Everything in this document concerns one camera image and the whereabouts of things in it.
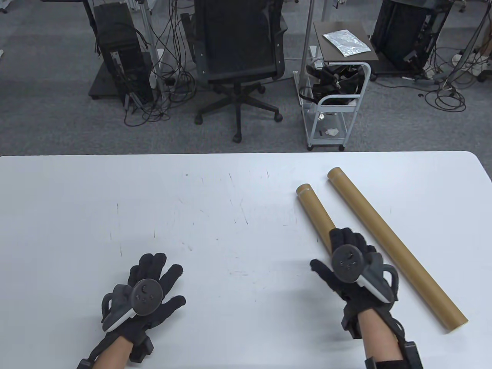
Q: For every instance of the person's right hand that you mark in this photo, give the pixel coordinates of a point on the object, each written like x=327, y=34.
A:
x=342, y=238

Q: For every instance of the person's left hand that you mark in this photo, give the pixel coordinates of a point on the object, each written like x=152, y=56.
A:
x=169, y=276

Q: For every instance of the brown cardboard mailing tube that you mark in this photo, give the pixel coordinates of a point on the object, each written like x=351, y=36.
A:
x=315, y=211
x=384, y=238

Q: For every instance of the person's right forearm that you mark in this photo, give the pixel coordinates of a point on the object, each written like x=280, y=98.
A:
x=378, y=338

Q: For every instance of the person's left forearm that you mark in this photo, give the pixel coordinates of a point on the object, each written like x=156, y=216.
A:
x=113, y=353

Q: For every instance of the grey forearm sensor box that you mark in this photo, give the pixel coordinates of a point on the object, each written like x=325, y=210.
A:
x=412, y=355
x=82, y=364

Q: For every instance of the grey hand tracker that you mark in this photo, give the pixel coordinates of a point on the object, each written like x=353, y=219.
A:
x=146, y=296
x=348, y=261

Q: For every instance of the white crumpled paper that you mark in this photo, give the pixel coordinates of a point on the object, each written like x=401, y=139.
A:
x=332, y=133

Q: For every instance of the white rolling cart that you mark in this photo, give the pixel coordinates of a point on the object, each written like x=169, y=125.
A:
x=338, y=108

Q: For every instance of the black headset gear pile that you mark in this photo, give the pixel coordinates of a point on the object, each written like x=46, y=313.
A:
x=326, y=82

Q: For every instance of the brown side table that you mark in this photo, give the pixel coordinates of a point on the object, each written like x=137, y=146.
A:
x=326, y=50

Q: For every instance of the silver plastic bag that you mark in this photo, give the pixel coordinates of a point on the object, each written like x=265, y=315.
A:
x=346, y=42

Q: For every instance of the dark grey floor plate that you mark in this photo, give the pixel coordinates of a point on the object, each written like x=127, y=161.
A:
x=102, y=82

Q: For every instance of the black computer tower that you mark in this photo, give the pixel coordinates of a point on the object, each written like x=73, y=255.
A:
x=119, y=46
x=403, y=34

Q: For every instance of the white power strip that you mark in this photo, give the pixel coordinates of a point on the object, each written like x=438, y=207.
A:
x=472, y=63

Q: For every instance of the black office chair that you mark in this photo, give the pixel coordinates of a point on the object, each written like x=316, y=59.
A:
x=238, y=38

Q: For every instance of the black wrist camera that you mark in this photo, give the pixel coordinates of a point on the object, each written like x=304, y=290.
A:
x=350, y=326
x=141, y=348

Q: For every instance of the silver metal frame post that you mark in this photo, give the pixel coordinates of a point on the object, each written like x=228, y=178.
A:
x=308, y=23
x=148, y=27

